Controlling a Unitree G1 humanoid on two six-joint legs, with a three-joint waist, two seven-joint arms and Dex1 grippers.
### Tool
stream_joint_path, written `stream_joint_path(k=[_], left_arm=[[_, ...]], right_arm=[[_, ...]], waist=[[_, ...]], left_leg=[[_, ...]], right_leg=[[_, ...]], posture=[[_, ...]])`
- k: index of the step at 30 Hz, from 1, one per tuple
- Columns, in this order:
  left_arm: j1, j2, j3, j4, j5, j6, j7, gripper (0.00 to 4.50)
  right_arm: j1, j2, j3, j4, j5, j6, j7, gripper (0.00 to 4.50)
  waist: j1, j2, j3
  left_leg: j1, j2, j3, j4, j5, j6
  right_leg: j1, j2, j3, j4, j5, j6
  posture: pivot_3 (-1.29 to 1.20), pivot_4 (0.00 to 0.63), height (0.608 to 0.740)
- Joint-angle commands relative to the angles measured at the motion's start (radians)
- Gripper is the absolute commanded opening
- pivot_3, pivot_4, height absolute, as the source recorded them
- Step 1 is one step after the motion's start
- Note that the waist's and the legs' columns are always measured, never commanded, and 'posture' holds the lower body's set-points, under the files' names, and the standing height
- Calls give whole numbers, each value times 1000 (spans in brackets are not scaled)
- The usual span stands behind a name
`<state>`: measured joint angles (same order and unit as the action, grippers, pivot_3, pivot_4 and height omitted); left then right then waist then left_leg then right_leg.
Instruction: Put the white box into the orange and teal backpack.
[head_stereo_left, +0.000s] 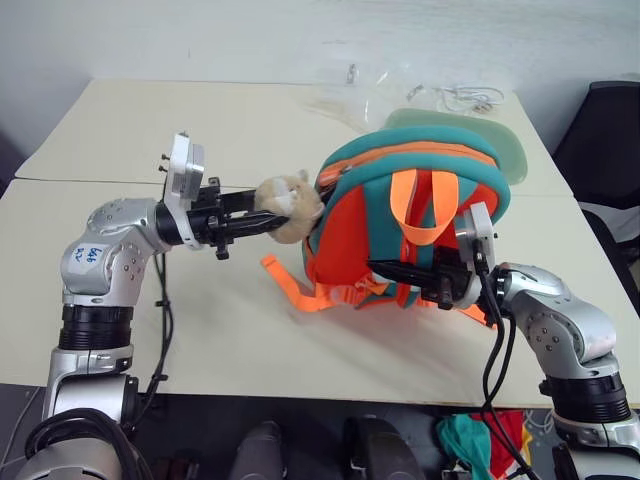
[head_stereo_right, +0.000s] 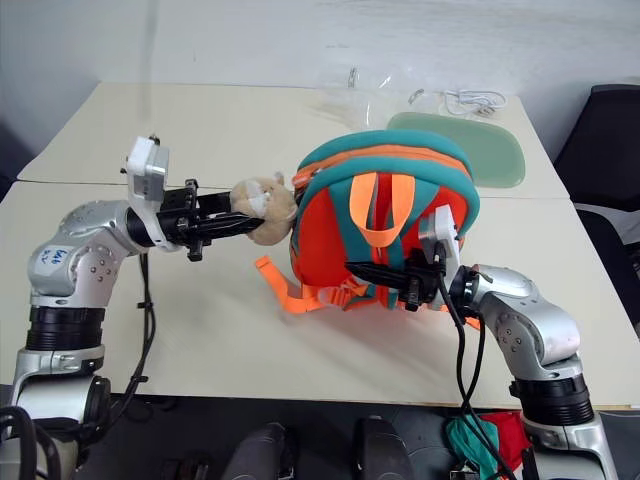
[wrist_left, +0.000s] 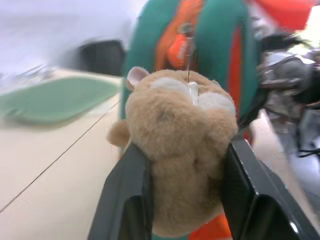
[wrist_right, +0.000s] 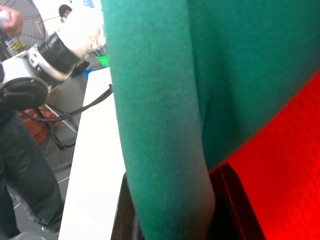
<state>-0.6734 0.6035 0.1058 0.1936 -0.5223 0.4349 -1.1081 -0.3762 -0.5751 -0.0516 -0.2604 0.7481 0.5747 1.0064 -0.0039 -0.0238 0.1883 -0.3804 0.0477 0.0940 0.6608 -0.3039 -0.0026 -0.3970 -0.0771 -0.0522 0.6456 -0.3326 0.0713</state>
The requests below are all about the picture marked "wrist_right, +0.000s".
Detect blue object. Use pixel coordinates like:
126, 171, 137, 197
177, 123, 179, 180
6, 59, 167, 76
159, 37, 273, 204
83, 68, 101, 78

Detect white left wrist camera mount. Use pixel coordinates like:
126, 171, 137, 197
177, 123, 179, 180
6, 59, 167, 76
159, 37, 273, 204
56, 3, 108, 58

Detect person leg in dark jeans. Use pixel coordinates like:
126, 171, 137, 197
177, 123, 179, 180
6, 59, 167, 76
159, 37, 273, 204
0, 109, 65, 240

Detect bare person hand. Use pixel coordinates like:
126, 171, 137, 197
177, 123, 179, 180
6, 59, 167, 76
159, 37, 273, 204
0, 4, 24, 38

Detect bright green object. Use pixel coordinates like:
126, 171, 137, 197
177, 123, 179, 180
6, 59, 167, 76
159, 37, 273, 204
96, 52, 111, 69

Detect green knit garment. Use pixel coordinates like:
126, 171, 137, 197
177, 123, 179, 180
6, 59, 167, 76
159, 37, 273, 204
101, 0, 320, 240

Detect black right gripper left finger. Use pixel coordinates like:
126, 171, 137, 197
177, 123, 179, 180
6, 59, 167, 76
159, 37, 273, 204
111, 171, 145, 240

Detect red brick block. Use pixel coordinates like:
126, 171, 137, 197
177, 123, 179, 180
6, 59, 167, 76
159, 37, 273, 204
17, 106, 61, 146

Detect black cable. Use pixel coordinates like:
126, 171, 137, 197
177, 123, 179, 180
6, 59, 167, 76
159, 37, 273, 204
19, 83, 114, 123

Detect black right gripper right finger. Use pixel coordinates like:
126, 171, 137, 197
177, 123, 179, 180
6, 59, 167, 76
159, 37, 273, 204
206, 161, 266, 240

